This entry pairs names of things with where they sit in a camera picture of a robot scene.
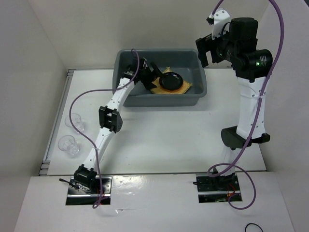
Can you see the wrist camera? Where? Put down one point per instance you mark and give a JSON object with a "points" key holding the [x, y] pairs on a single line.
{"points": [[219, 20], [143, 62]]}

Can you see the orange plate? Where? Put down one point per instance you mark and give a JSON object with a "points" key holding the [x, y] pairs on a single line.
{"points": [[166, 91]]}

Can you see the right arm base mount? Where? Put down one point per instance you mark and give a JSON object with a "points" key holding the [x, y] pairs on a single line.
{"points": [[207, 188]]}

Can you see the clear plastic cup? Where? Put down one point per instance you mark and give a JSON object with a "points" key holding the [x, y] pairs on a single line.
{"points": [[76, 123], [69, 145]]}

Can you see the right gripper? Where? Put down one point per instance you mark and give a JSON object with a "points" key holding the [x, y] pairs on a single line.
{"points": [[205, 43]]}

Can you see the woven bamboo mat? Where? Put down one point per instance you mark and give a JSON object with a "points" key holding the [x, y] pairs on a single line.
{"points": [[185, 87]]}

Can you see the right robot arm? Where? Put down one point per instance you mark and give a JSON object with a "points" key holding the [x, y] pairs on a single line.
{"points": [[235, 41]]}

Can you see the grey plastic bin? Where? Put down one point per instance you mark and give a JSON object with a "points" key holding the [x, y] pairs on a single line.
{"points": [[184, 62]]}

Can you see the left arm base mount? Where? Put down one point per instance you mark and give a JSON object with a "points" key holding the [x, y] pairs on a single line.
{"points": [[78, 194]]}

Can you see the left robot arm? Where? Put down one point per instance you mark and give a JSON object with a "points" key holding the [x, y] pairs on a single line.
{"points": [[87, 176]]}

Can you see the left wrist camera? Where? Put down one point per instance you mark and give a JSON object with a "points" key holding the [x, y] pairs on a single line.
{"points": [[143, 62]]}

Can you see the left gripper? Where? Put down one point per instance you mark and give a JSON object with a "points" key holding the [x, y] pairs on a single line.
{"points": [[147, 83]]}

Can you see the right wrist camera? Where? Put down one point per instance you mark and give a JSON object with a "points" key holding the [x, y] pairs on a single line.
{"points": [[219, 20]]}

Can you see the black plate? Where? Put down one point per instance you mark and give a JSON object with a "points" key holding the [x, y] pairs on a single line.
{"points": [[171, 81]]}

